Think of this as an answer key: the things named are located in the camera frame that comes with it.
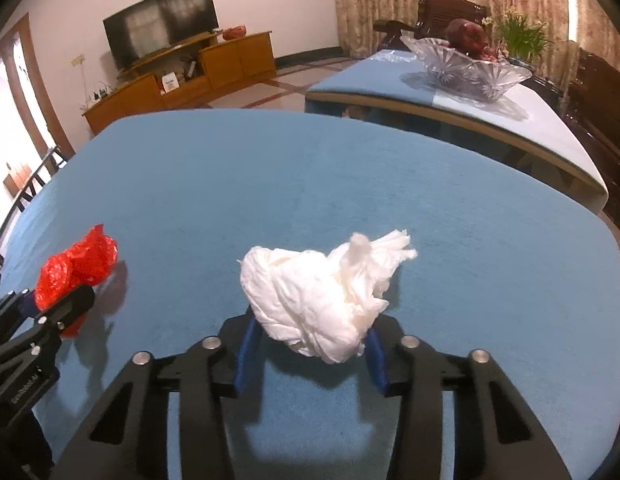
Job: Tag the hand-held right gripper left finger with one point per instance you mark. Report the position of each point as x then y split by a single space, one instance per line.
247 355

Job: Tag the white tissue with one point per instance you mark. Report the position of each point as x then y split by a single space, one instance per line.
310 290

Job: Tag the green potted plant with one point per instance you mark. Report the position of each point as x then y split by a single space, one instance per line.
522 35

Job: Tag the red plastic bag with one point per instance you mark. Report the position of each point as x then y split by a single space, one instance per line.
79 265

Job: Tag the glass fruit bowl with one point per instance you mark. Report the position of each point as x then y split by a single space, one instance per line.
470 77

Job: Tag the dark red fruit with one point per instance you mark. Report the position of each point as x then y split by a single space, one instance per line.
467 35

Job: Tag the flat screen television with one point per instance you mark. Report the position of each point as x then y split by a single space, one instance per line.
159 20

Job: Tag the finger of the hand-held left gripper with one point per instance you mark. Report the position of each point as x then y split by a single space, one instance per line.
14 305
74 302

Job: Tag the wooden door frame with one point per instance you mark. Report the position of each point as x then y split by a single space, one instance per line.
37 85

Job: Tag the dark wooden armchair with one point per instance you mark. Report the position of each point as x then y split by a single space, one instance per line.
440 12
600 110

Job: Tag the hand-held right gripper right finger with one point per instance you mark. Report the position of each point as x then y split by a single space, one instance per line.
377 360

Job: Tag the wooden television cabinet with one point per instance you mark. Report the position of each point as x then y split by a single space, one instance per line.
229 62

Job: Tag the small red ornament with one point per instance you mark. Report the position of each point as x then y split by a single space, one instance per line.
234 33

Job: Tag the black metal chair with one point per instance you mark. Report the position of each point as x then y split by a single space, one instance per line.
34 180

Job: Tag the cloth covered coffee table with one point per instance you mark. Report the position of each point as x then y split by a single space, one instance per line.
540 125

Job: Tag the blue tablecloth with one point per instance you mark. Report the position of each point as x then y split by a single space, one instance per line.
310 180

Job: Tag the white card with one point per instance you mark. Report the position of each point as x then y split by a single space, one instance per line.
169 82

